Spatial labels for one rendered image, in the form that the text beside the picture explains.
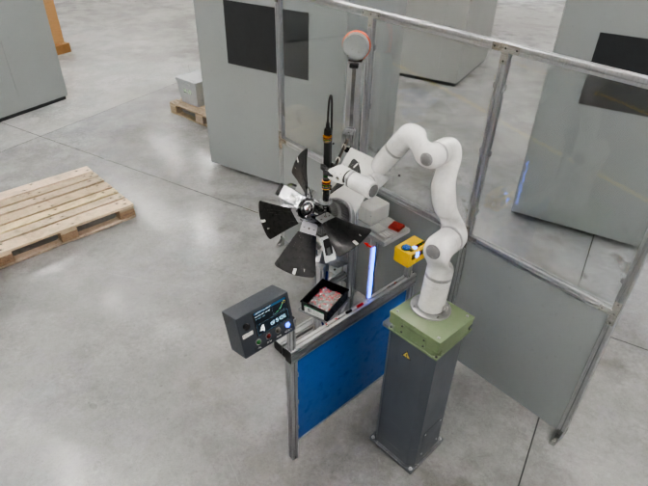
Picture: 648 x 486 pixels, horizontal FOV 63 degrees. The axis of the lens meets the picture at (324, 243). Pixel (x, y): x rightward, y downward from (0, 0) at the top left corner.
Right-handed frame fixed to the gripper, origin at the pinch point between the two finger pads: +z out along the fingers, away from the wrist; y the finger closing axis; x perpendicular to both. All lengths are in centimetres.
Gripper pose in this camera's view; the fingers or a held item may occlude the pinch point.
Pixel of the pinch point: (327, 166)
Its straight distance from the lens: 263.4
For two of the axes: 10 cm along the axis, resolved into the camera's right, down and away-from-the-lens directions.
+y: 7.4, -3.8, 5.6
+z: -6.7, -4.5, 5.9
